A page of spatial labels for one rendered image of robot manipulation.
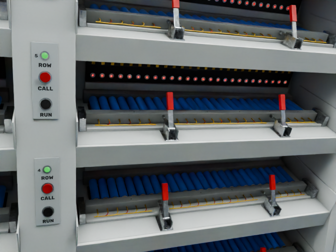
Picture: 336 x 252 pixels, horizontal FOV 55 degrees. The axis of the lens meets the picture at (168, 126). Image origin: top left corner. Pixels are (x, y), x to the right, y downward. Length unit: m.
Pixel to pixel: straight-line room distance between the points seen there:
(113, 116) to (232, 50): 0.26
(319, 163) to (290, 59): 0.31
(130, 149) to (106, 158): 0.05
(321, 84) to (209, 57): 0.37
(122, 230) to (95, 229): 0.05
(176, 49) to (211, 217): 0.37
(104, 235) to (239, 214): 0.31
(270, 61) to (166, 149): 0.28
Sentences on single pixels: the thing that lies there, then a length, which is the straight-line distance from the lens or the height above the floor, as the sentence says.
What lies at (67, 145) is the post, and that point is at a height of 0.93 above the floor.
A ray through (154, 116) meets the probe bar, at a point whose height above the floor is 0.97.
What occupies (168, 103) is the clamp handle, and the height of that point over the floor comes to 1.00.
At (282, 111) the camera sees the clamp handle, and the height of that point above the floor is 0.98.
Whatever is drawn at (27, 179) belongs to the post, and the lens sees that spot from 0.60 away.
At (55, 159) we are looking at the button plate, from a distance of 0.59.
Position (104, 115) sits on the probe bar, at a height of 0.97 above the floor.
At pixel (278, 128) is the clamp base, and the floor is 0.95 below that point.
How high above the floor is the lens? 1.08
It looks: 11 degrees down
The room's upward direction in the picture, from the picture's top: 3 degrees clockwise
